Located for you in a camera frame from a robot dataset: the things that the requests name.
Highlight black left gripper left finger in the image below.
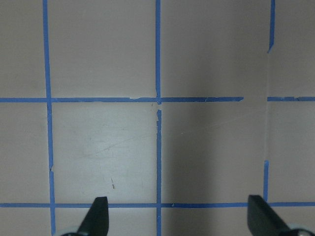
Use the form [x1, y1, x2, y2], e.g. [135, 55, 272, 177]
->
[76, 197, 109, 236]

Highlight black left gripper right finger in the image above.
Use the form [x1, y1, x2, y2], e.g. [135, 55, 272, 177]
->
[247, 195, 289, 236]

